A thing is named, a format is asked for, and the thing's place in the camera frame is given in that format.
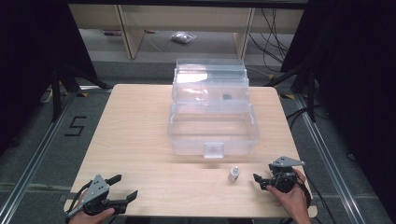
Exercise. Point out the person's left hand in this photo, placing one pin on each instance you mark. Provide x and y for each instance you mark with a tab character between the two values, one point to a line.
92	217

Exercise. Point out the small black item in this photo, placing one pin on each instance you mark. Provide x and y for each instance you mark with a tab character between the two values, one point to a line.
227	95

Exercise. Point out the black curtain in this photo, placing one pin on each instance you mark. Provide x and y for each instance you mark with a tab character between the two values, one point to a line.
351	93
34	62

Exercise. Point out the small white bottle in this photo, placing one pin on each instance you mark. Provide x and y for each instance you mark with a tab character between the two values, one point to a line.
233	174

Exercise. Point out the clear plastic tiered storage box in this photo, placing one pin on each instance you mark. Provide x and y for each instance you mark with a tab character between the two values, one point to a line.
212	118

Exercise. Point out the wooden shelf unit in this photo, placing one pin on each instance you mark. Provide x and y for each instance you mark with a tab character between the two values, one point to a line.
134	28

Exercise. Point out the aluminium floor rail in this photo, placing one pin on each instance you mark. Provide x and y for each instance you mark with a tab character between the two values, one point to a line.
327	155
34	155

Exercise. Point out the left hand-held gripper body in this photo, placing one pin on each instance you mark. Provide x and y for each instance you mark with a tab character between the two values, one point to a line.
97	188

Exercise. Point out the clear plastic bag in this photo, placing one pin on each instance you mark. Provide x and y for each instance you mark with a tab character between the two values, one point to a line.
183	37

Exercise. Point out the black tripod stand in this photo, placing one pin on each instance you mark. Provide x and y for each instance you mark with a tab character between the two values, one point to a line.
310	93
56	93

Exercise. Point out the person's right hand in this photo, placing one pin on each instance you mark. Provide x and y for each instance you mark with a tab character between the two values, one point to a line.
292	202

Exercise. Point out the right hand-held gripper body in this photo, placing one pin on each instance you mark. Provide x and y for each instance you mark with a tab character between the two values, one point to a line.
284	178

